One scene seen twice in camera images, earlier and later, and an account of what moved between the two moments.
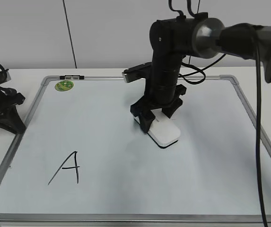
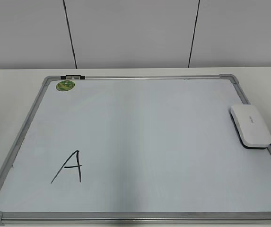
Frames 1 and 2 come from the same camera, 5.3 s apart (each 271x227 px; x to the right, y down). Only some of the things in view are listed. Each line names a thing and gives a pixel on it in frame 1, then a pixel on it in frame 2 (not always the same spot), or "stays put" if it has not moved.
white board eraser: [162, 130] -> [250, 126]
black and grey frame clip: [70, 77] stays put
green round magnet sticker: [64, 85] stays put
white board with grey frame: [79, 160] stays put
